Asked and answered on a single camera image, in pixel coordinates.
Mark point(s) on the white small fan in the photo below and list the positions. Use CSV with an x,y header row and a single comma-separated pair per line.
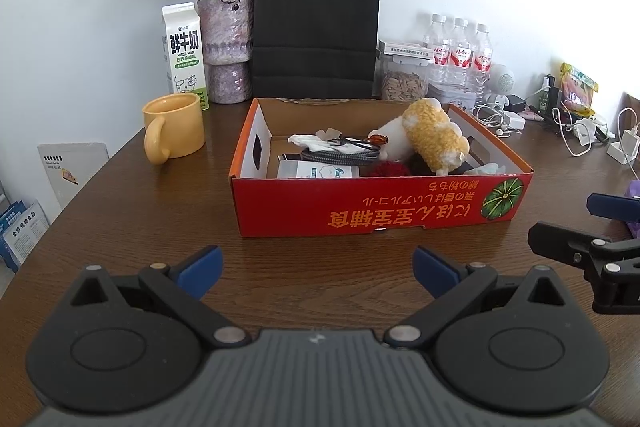
x,y
501,82

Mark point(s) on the yellow pink snack packet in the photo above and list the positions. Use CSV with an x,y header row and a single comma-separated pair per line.
x,y
579,89

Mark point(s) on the yellow mug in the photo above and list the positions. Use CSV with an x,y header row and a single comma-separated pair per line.
x,y
177,127

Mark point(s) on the purple mottled vase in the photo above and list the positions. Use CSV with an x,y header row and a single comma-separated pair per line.
x,y
225,29

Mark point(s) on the purple tissue pack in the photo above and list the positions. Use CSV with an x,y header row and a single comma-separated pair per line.
x,y
635,189

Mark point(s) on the dark small bottle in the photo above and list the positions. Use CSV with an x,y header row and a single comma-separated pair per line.
x,y
549,94

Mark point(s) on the white paper card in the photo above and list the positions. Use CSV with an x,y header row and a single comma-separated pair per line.
x,y
70,167

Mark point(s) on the white face mask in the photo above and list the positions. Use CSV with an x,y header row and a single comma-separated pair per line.
x,y
307,140
585,132

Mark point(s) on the iridescent white plastic bag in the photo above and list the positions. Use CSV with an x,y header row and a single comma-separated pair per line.
x,y
484,168

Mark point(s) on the white earphones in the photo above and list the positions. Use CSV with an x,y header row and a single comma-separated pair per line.
x,y
492,119

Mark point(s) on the white green milk carton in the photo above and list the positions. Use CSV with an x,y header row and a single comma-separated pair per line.
x,y
184,52

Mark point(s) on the yellow white plush toy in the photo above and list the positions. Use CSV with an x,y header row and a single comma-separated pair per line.
x,y
435,132

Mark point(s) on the flat white box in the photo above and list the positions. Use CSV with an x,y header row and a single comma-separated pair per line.
x,y
405,50

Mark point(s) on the black paper bag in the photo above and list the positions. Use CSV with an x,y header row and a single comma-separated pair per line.
x,y
317,17

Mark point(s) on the clear jar of seeds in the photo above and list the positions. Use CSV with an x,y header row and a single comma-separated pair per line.
x,y
404,82

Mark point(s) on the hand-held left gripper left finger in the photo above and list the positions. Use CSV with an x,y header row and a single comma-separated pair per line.
x,y
202,272

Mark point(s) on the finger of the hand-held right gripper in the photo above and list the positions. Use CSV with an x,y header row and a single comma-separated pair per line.
x,y
555,239
610,206

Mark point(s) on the black power adapter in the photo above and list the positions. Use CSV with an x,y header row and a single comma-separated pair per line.
x,y
517,103

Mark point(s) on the white metal tin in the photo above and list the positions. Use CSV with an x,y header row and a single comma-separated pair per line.
x,y
452,96

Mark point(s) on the white plug adapter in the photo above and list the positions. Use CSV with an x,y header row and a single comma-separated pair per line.
x,y
625,147

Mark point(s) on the folded white face mask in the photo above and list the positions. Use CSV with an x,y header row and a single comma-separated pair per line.
x,y
585,132

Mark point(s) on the white wet wipes pack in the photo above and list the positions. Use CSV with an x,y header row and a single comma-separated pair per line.
x,y
315,169

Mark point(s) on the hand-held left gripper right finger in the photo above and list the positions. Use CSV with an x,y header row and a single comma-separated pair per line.
x,y
435,272

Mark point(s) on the red rose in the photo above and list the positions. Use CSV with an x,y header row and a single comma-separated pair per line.
x,y
390,169

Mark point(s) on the red cardboard box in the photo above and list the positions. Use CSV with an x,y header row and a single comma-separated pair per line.
x,y
300,207

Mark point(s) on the white charger block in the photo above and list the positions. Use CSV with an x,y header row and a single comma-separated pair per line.
x,y
515,119

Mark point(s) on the blue pamphlets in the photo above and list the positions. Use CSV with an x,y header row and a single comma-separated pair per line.
x,y
25,232

